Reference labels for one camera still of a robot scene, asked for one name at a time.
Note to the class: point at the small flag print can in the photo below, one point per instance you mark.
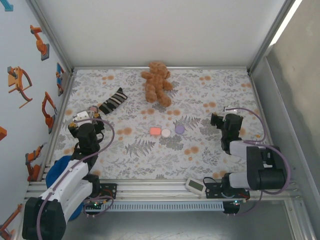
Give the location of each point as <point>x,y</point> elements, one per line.
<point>93,109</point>

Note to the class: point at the brown teddy bear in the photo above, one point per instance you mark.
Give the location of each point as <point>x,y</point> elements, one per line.
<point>156,82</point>

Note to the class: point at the blue cap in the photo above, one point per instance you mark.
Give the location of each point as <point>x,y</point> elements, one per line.
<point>53,170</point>

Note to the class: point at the short aluminium frame rail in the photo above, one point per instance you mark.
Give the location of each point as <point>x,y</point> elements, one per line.
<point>200,67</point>

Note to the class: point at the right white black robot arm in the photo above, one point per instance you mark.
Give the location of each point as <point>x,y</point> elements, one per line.
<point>270,172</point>

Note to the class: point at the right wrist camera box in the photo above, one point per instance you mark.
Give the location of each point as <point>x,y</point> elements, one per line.
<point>228,109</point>

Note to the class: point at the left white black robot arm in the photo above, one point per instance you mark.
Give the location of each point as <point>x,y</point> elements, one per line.
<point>70,182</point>

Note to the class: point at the small orange block sticker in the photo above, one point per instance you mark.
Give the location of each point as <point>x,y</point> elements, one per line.
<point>2,132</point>

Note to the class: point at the aluminium frame post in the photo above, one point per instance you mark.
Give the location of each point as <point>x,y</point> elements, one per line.
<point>273,32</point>
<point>50,32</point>

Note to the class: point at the electronics board with LEDs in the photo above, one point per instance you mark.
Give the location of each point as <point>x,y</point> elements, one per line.
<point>96,205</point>
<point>232,207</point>

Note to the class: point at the blue orange machine sticker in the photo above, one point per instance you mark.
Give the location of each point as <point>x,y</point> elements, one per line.
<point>59,75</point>

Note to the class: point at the white digital timer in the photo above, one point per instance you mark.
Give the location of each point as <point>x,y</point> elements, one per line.
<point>195,185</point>

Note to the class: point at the orange claw gripper sticker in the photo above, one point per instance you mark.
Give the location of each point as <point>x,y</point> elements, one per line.
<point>13,80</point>

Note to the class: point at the floral patterned tablecloth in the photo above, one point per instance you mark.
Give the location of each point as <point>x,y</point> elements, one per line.
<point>112,80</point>

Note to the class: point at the purple earbud charging case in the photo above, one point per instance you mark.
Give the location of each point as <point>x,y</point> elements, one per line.
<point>179,129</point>

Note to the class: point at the long aluminium base rail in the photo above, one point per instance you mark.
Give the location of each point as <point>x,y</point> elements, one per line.
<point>150,190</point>

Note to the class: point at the aluminium side frame rail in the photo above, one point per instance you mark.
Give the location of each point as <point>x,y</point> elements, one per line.
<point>62,105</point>
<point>260,100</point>

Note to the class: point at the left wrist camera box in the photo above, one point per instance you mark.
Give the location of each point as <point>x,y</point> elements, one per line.
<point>81,115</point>

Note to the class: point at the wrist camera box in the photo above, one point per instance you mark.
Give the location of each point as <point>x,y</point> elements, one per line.
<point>228,109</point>
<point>81,115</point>

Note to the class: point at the white earbud charging case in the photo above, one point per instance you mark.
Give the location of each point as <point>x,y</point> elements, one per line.
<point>165,133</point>

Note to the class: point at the pink earbud charging case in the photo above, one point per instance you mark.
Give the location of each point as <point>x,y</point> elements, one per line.
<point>155,131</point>

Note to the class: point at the blue wall sticker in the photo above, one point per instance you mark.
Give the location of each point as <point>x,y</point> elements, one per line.
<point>7,7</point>

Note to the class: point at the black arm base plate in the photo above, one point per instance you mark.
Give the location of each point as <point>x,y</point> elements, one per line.
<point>111,191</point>
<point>212,191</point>

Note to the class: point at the black grey striped sock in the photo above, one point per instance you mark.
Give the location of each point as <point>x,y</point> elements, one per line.
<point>113,101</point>

